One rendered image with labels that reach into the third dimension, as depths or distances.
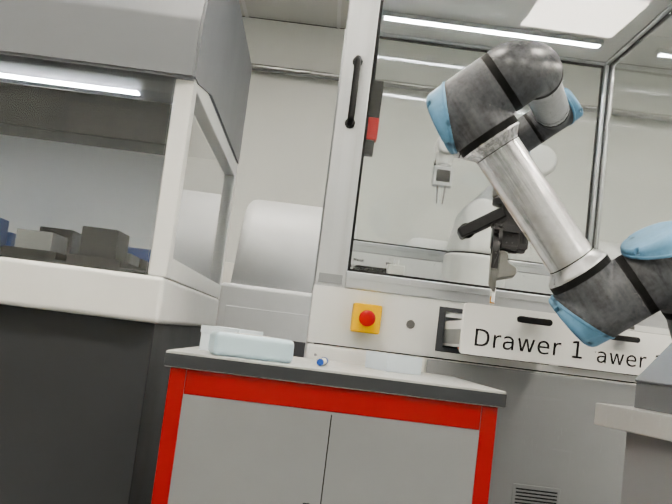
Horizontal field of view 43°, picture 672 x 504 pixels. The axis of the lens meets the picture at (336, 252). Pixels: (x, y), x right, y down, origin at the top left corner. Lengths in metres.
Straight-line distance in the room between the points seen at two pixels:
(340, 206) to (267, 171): 3.30
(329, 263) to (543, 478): 0.76
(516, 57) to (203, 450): 0.88
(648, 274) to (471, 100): 0.42
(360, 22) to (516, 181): 0.92
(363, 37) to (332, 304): 0.70
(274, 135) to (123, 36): 3.51
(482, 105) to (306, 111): 4.08
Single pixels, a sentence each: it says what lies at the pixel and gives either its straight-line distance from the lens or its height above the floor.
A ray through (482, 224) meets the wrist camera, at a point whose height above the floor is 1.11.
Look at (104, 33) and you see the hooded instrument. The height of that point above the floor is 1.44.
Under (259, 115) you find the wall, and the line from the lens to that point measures 5.54.
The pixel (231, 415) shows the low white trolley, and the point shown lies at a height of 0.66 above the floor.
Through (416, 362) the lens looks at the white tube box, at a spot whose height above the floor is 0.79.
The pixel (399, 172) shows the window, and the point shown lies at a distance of 2.22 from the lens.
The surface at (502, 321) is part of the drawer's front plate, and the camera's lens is 1.86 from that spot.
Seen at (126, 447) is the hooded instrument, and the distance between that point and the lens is 2.02.
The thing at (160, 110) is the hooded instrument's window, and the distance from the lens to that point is 2.00.
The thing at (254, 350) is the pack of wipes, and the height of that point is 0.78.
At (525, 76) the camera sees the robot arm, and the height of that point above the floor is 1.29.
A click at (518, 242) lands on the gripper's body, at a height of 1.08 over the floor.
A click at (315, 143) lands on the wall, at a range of 5.48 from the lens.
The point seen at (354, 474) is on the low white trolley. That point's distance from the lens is 1.58.
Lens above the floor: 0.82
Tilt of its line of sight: 6 degrees up
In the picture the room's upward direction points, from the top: 7 degrees clockwise
